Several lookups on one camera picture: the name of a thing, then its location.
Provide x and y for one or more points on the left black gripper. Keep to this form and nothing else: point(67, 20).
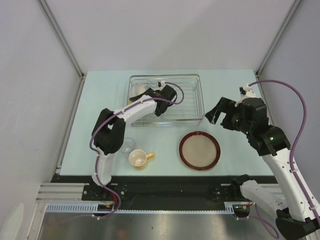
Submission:
point(149, 89)

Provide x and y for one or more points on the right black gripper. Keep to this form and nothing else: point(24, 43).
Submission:
point(226, 105)

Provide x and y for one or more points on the white ceramic bowl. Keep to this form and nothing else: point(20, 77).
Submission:
point(136, 90)

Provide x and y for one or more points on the metal wire dish rack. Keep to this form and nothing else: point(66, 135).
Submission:
point(188, 107)

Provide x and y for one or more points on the red rimmed round plate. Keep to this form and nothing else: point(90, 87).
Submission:
point(199, 151)

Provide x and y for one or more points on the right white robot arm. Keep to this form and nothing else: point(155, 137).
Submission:
point(294, 216)

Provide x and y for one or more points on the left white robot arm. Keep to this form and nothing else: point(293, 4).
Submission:
point(109, 131)

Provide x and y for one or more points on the clear plastic cup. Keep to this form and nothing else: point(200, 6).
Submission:
point(128, 145)

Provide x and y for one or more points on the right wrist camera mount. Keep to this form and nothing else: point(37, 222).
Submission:
point(246, 92)

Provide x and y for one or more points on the cream mug yellow handle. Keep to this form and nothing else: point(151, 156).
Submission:
point(139, 159)

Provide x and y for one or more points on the slotted cable duct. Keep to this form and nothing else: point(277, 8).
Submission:
point(94, 208)

